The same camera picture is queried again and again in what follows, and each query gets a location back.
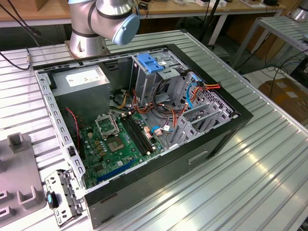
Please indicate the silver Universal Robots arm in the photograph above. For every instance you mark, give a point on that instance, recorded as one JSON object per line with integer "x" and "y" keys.
{"x": 84, "y": 41}

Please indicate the grey metal disk bay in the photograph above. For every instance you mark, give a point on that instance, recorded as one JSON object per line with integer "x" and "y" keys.
{"x": 188, "y": 134}

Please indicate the black RAM slot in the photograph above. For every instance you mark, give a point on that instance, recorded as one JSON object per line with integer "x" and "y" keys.
{"x": 140, "y": 132}
{"x": 137, "y": 134}
{"x": 143, "y": 131}
{"x": 134, "y": 136}

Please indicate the grey metal drive cage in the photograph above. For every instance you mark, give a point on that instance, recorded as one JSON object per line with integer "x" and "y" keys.
{"x": 144, "y": 84}

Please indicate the CPU socket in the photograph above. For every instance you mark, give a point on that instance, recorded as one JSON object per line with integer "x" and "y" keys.
{"x": 115, "y": 144}

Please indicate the blue plastic drive latch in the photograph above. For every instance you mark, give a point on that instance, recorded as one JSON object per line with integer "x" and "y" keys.
{"x": 149, "y": 63}

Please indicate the black open PC case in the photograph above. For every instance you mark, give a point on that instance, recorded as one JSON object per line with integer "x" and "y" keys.
{"x": 168, "y": 173}

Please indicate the green motherboard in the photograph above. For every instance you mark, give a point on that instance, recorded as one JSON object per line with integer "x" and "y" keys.
{"x": 110, "y": 163}

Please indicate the blue expansion slot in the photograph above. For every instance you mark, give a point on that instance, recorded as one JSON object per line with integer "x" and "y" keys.
{"x": 115, "y": 171}

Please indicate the grey power supply unit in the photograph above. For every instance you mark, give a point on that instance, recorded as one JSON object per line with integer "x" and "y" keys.
{"x": 81, "y": 103}

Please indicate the black tripod stand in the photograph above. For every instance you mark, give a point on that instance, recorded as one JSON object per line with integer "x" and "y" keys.
{"x": 214, "y": 6}

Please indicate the black latch blue tab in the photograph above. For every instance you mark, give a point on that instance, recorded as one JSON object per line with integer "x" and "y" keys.
{"x": 50, "y": 199}

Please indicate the brown cardboard floor box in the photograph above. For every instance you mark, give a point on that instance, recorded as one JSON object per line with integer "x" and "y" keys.
{"x": 286, "y": 96}

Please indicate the grey parts rack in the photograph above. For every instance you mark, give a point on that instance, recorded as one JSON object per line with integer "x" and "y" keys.
{"x": 19, "y": 168}

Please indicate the metal slat side table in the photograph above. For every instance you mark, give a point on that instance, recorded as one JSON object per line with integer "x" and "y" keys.
{"x": 281, "y": 26}

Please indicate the grey metal slot bracket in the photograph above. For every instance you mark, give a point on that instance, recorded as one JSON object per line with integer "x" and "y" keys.
{"x": 72, "y": 190}

